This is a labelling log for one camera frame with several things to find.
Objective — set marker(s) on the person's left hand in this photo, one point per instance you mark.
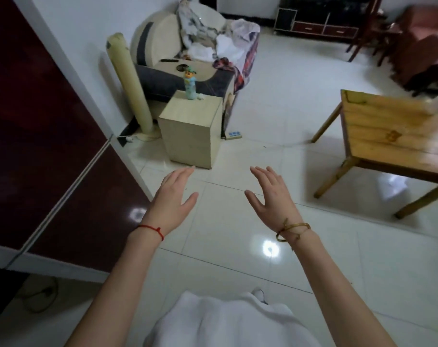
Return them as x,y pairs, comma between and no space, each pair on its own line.
170,202

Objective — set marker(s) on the person's right hand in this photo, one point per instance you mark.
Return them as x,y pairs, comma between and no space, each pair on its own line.
276,202

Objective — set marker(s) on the person's right thumb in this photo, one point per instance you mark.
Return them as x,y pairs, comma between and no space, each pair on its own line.
254,200

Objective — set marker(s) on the person's left thumb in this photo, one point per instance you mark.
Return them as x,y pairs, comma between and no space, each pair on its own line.
190,202

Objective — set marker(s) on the person's left forearm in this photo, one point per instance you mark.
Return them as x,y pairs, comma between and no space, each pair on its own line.
121,285

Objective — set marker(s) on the person's right forearm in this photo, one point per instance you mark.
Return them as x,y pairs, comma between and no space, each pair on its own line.
334,285

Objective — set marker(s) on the white power strip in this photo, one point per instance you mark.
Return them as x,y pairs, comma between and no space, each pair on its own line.
234,135

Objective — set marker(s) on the small light wooden cabinet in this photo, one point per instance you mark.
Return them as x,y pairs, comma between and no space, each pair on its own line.
192,133

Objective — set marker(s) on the person's white shoe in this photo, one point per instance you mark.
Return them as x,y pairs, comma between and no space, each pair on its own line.
259,294

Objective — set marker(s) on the blue bottle with toy cap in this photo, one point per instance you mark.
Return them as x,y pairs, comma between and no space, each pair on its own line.
190,86

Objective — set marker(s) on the person's white garment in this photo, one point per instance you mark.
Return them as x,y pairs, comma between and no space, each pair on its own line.
226,321

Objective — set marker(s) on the rolled beige mat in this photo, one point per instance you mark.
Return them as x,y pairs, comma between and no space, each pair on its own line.
130,83

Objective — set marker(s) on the red plaid cloth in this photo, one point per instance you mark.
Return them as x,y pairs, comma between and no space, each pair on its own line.
246,64

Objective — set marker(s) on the black remote control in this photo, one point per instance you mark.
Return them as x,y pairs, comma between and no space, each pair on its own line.
169,61

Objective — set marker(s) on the wooden low table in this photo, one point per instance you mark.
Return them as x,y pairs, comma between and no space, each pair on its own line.
396,137

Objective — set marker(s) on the cream and black armchair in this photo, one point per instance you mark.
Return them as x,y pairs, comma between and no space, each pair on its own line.
157,50

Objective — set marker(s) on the white clothes pile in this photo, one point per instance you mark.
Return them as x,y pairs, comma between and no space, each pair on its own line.
226,45

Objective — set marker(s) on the dark red sliding door cabinet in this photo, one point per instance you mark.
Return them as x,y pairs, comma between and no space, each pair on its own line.
42,140

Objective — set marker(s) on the grey patterned cloth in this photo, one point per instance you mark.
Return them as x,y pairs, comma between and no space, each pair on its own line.
192,25

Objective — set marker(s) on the black speaker box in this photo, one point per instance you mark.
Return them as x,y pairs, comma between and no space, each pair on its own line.
286,19

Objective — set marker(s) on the dark tv stand with drawers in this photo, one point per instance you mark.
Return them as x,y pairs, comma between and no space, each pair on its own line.
323,23

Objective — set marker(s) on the dark wooden chair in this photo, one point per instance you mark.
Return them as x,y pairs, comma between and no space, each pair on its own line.
367,28

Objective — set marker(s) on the reddish brown armchair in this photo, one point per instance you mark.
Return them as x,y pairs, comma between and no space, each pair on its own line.
425,46

